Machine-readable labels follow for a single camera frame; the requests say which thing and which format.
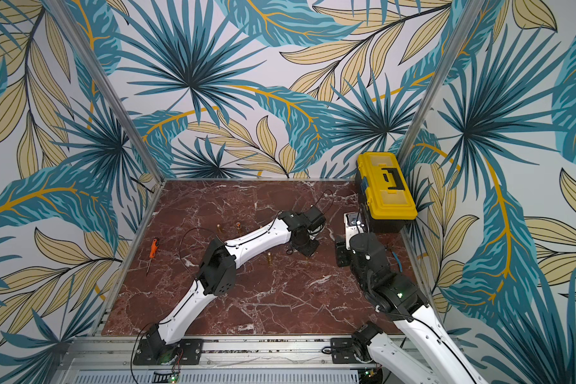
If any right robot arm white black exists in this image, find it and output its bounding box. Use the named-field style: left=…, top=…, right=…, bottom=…
left=335, top=233, right=486, bottom=383

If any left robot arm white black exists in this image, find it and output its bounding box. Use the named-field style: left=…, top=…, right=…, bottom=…
left=140, top=206, right=326, bottom=360

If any yellow black toolbox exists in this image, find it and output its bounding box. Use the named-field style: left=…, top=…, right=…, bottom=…
left=355, top=152, right=418, bottom=234

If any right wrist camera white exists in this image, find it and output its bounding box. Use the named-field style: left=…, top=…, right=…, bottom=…
left=343, top=212, right=366, bottom=250

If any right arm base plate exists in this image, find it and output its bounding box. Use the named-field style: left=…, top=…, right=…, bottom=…
left=321, top=334, right=399, bottom=364

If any orange handled screwdriver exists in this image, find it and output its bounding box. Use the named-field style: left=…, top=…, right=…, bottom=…
left=146, top=238, right=159, bottom=275

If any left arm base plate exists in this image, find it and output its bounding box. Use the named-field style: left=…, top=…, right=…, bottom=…
left=133, top=339, right=203, bottom=366

